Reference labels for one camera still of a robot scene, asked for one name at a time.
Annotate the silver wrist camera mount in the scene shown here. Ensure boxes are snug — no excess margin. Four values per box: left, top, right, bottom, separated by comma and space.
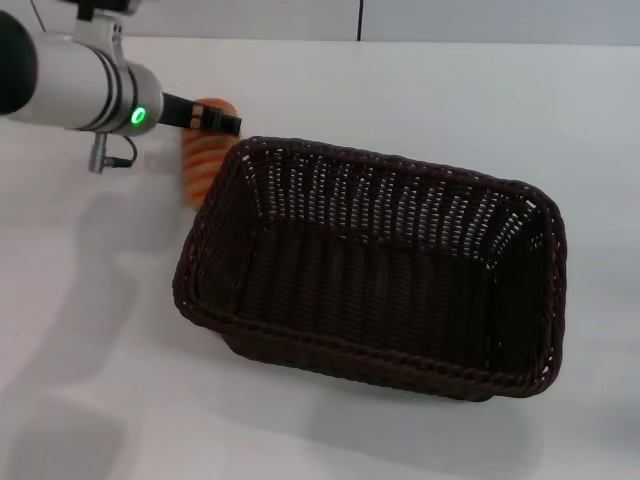
73, 0, 143, 65

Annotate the dark brown woven basket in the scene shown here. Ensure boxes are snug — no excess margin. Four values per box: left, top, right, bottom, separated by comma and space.
171, 134, 569, 404

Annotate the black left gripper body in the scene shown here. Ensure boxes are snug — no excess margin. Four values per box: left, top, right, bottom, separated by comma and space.
158, 91, 205, 132

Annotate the orange ridged bread loaf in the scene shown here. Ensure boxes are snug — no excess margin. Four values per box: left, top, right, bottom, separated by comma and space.
179, 96, 241, 208

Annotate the thin dark cable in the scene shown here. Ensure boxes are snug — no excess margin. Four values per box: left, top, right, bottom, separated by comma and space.
29, 0, 50, 32

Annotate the grey plug with black cable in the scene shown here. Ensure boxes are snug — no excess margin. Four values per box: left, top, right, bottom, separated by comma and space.
88, 132, 139, 174

